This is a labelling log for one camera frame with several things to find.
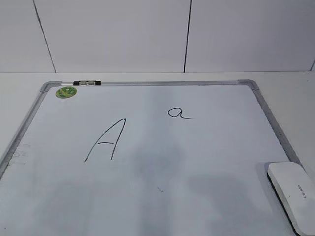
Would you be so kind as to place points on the white framed whiteboard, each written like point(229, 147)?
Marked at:
point(145, 159)

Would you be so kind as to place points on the white whiteboard eraser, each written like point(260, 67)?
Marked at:
point(296, 192)

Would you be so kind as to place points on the black whiteboard hanger clip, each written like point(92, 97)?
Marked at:
point(87, 83)

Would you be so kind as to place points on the round green magnet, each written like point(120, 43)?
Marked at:
point(66, 92)

